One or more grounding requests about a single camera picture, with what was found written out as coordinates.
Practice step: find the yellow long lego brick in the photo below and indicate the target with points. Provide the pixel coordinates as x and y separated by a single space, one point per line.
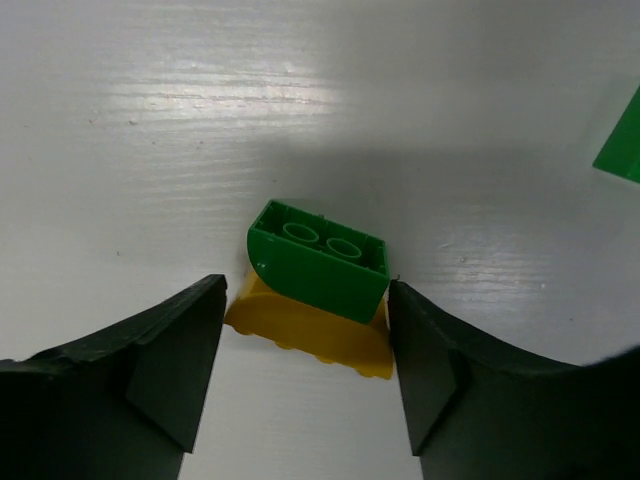
260 311

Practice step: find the small green lego brick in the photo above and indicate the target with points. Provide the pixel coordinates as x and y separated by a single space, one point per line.
620 153

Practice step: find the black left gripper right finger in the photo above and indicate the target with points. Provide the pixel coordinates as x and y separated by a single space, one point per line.
477 407

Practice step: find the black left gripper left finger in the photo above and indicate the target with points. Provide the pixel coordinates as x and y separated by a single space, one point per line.
124 402

